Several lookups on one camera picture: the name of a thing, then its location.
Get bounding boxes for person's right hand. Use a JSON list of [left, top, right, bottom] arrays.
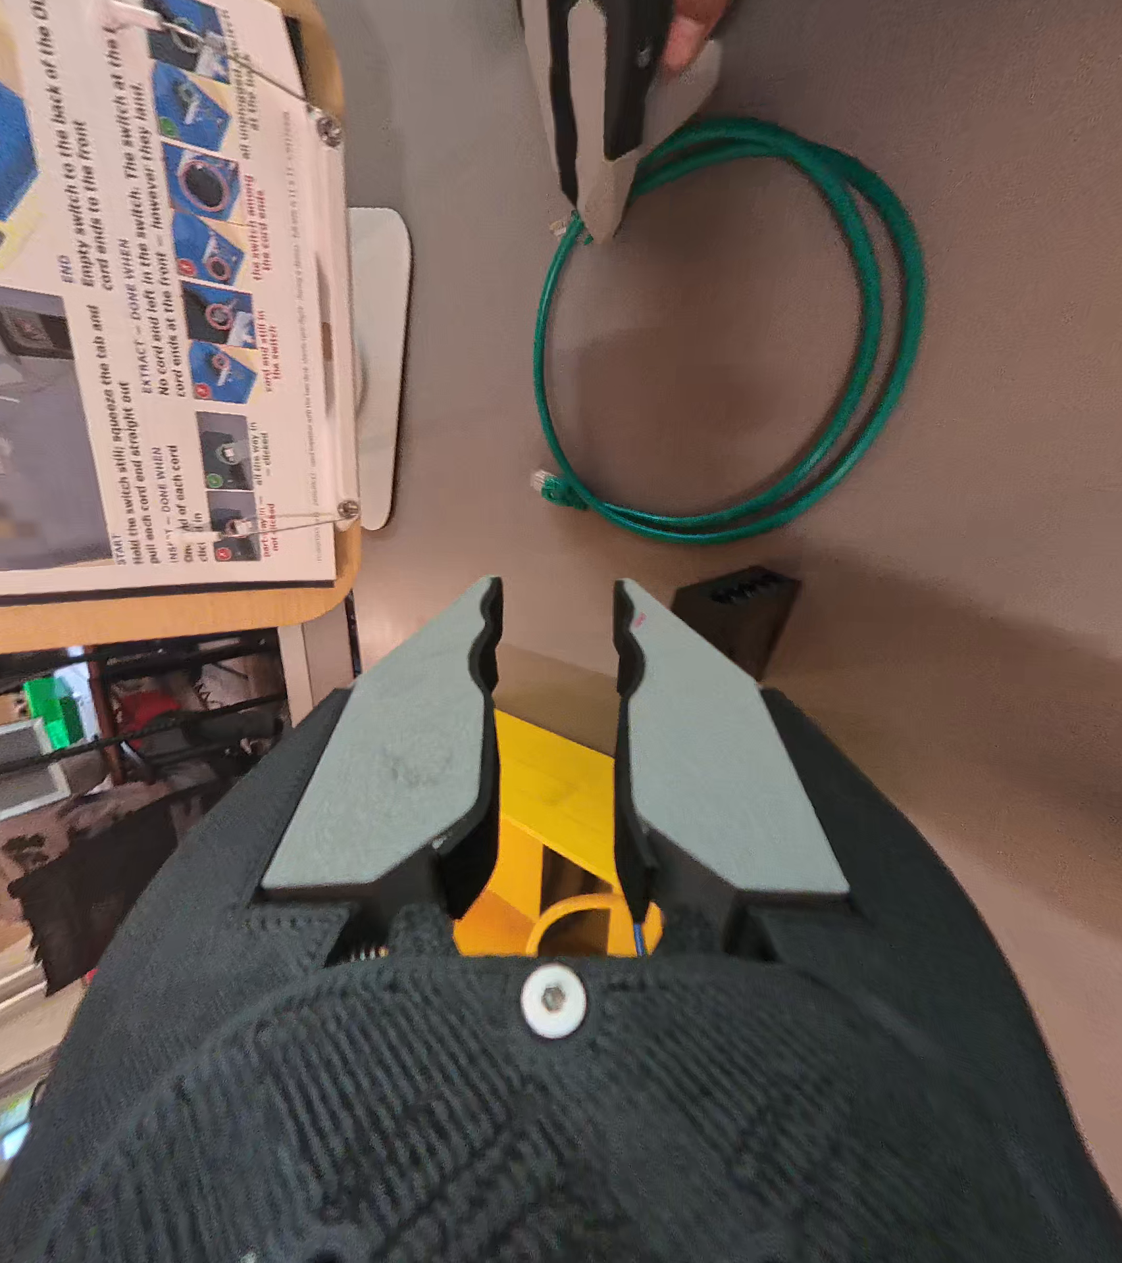
[[664, 0, 732, 77]]

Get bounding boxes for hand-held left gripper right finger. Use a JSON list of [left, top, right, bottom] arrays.
[[612, 579, 855, 915]]

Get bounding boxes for yellow ethernet cable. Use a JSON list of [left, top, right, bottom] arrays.
[[525, 889, 643, 958]]

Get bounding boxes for black network switch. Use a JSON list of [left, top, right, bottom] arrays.
[[670, 564, 802, 684]]

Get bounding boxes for yellow plastic bin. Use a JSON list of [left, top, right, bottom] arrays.
[[450, 710, 666, 959]]

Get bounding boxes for white display stand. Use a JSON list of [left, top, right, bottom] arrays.
[[319, 205, 415, 533]]

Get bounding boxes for small green box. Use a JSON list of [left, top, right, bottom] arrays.
[[21, 675, 89, 754]]

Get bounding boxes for instruction sheet on stand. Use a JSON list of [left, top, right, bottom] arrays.
[[0, 0, 366, 659]]

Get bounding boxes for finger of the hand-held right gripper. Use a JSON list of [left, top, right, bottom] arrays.
[[520, 0, 583, 216], [569, 0, 637, 244]]

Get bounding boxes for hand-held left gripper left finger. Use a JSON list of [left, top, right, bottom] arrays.
[[261, 576, 506, 915]]

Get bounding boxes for green ethernet cable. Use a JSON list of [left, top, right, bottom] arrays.
[[529, 114, 926, 547]]

